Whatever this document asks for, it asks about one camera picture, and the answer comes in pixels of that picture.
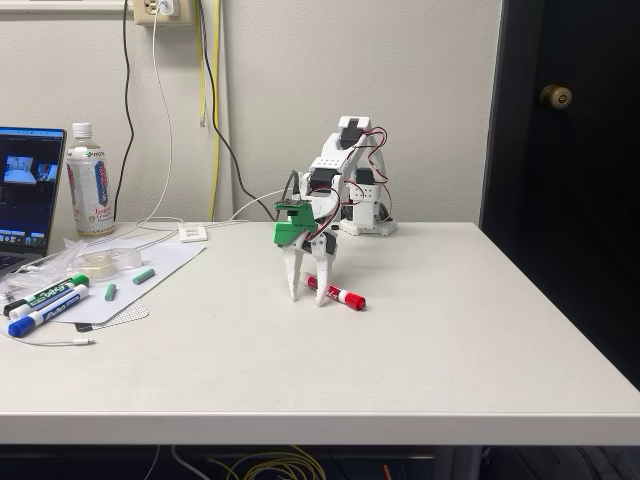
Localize white paper sheet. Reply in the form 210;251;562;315
49;239;208;325

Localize white charger cable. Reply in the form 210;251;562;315
115;10;191;247

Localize black camera cable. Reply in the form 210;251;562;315
198;0;302;224

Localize red black servo wire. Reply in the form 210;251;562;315
307;126;395;241

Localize black power cable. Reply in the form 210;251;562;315
112;0;137;224

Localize white cable under table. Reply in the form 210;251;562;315
170;444;207;480

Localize black door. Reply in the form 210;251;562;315
478;0;640;392

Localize clear plastic bags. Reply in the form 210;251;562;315
0;238;90;302

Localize yellow network cable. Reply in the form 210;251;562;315
196;0;222;222

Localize white cable with connector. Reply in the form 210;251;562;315
0;328;97;348

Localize red dry-erase marker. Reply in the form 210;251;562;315
303;273;367;312

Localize grey mesh mat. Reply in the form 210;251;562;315
74;298;151;334

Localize white robot power cable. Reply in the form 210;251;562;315
205;189;287;229

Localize plastic tea bottle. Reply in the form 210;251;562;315
65;122;117;239

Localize open laptop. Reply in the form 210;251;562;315
0;125;68;279

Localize white adapter box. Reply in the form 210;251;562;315
177;223;210;245

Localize beige wall outlet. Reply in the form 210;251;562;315
131;0;194;28

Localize green dry-erase marker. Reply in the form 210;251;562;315
22;272;91;309

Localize brass door knob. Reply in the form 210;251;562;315
539;84;574;109

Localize blue dry-erase marker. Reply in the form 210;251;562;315
7;283;92;339

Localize yellow cable coil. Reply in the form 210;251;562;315
206;444;327;480

